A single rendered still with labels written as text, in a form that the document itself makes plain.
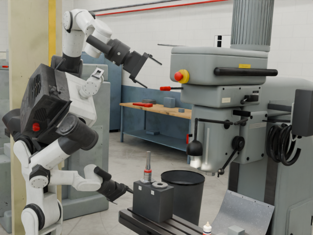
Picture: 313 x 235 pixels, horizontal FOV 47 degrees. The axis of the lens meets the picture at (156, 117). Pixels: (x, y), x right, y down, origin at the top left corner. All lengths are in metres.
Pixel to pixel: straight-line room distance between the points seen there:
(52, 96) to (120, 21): 8.04
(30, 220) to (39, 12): 1.73
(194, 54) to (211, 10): 5.82
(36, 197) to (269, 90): 1.29
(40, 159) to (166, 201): 0.82
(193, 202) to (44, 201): 2.16
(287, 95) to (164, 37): 6.29
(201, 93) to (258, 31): 0.44
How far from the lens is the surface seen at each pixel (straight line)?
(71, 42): 1.74
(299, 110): 1.75
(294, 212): 2.21
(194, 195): 3.77
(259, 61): 1.79
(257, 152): 1.89
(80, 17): 1.60
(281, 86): 2.02
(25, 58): 3.03
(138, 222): 2.14
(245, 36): 1.85
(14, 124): 1.92
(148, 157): 2.13
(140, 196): 2.17
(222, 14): 7.17
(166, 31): 8.17
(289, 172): 2.08
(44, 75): 1.64
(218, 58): 1.54
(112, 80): 9.03
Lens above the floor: 1.82
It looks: 9 degrees down
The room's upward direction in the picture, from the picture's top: 2 degrees clockwise
